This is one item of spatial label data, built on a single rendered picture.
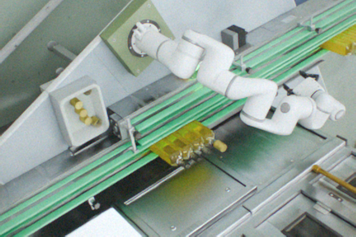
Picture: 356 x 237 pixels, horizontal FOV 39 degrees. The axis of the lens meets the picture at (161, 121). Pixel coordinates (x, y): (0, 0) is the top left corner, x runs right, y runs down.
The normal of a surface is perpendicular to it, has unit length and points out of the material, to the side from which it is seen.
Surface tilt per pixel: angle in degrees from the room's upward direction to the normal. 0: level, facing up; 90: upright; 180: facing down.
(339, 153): 90
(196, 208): 90
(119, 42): 3
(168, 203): 90
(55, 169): 90
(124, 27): 3
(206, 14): 0
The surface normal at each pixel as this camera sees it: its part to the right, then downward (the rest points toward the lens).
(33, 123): 0.60, 0.41
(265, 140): -0.16, -0.79
